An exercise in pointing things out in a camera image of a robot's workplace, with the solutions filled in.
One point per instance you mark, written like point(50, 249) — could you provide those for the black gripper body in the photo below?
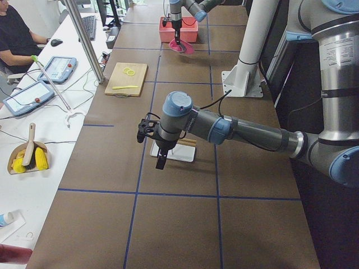
point(165, 144)
point(176, 25)

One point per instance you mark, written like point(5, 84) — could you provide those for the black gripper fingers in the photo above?
point(161, 161)
point(177, 37)

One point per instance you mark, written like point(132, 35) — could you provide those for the magenta and grey cleaning cloth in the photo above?
point(182, 47)

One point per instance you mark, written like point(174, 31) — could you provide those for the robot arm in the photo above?
point(192, 12)
point(334, 151)

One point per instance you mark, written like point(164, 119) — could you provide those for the white tray wooden towel rack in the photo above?
point(184, 150)

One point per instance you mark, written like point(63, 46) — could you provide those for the yellow plastic knife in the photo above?
point(124, 87)

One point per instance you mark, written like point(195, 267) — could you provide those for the bamboo cutting board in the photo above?
point(119, 78)

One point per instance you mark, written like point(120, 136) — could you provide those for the black power box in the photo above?
point(112, 35)

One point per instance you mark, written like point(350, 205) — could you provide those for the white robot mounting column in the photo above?
point(243, 80)

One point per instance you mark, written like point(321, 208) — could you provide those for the black computer keyboard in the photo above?
point(89, 23)

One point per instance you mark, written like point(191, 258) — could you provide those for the far teach pendant tablet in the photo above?
point(59, 69)

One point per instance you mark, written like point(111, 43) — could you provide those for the teach pendant tablet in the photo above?
point(29, 98)
point(59, 69)

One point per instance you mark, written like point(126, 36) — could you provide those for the near teach pendant tablet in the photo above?
point(29, 98)

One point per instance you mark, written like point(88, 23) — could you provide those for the wooden dustpan with brush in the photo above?
point(30, 156)

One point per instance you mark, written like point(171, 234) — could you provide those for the black computer mouse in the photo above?
point(56, 42)

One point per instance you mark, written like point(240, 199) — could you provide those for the metal rod with green tip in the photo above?
point(35, 59)

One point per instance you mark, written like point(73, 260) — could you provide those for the seated person in black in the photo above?
point(18, 42)

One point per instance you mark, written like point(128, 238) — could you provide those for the aluminium frame post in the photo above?
point(75, 16)

